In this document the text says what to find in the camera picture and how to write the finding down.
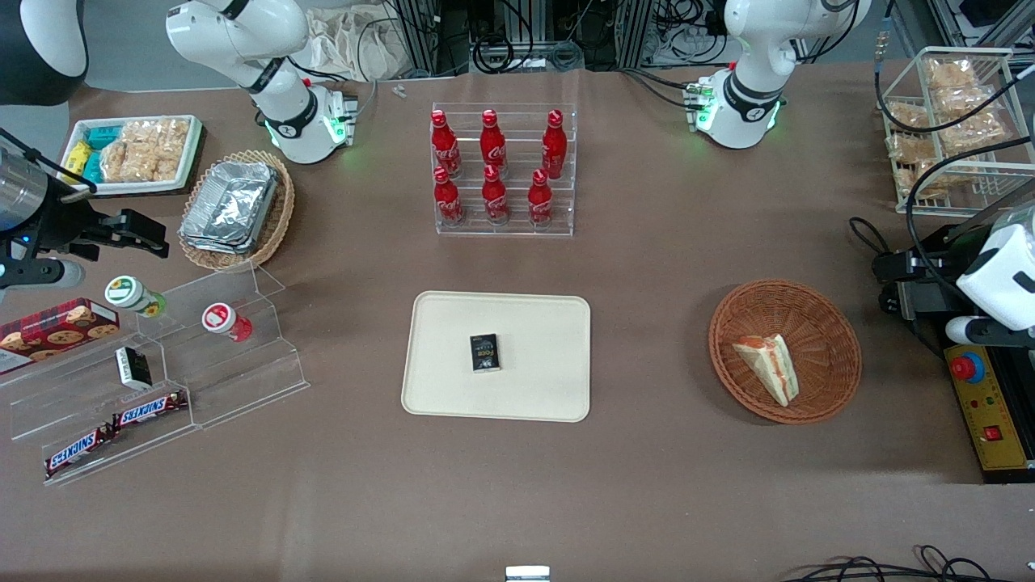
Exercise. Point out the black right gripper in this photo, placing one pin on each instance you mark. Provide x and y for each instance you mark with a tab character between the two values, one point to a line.
66	227

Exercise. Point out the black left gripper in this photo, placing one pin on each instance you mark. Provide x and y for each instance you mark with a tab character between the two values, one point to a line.
931	296

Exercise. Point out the triangular sandwich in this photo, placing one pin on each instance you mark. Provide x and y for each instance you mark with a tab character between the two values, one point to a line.
770	368

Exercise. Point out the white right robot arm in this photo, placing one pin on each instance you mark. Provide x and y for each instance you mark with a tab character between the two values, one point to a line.
275	73

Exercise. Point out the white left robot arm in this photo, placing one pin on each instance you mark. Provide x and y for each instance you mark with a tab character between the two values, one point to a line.
752	81

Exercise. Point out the white rectangular snack tray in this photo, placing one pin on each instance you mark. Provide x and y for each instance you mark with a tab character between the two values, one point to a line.
190	158

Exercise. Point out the brown wicker basket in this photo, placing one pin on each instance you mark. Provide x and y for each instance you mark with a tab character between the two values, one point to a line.
825	339

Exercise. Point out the light oval wicker basket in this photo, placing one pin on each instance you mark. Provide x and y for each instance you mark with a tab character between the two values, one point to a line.
279	218

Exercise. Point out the beige plastic tray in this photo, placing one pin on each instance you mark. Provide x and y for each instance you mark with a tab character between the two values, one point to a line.
534	388

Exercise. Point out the green lidded snack cup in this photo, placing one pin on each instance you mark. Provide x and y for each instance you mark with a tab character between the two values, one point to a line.
129	294

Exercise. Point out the teal snack packet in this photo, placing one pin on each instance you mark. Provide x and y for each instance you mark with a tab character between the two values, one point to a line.
91	167
103	136

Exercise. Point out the bagged rice crackers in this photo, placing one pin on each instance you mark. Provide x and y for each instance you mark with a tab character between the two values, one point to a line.
145	149

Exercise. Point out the stacked aluminium foil trays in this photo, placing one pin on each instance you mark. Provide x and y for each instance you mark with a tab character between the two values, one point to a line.
230	206

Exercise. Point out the bagged fried snack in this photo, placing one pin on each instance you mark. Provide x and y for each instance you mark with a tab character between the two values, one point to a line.
974	133
952	73
910	149
907	117
966	101
938	182

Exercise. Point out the yellow snack packet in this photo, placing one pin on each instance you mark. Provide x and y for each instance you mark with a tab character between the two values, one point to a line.
78	157

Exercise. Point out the red lidded snack cup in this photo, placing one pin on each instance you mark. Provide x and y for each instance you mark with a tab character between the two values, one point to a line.
222	319

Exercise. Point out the red cookie box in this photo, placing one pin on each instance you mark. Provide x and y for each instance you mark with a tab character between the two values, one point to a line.
57	331

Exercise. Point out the small black white box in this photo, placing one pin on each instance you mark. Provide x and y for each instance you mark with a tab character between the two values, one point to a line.
133	368

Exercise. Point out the yellow emergency stop box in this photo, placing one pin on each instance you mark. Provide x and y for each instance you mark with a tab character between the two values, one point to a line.
999	404

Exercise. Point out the clear acrylic step display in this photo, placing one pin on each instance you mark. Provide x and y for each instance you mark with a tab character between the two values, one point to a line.
234	380

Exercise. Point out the Snickers chocolate bar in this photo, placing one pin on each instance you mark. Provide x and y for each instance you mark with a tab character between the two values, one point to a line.
77	451
149	410

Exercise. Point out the black countertop appliance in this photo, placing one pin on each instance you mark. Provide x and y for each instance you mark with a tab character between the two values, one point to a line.
1007	476

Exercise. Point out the beige cloth bag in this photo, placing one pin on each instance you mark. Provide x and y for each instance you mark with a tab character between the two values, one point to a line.
348	44

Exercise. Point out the red cola bottle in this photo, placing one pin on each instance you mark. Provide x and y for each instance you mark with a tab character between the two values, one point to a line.
540	202
445	149
448	202
492	145
554	149
495	200

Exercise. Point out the small black card box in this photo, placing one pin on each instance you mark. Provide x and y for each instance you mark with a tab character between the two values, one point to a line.
485	353

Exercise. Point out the clear acrylic bottle rack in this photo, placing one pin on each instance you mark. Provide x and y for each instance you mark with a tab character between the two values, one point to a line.
517	222

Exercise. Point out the small white edge object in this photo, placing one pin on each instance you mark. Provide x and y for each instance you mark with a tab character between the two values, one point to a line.
527	574

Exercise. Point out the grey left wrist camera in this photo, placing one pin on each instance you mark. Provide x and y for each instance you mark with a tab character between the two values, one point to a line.
970	330

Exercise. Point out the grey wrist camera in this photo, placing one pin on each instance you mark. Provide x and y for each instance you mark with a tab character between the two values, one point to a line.
970	330
40	275

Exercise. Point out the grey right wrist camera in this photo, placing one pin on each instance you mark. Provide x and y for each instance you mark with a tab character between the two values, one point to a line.
40	275

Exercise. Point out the aluminium frame rack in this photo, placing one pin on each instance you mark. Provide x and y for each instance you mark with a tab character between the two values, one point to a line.
647	32
428	36

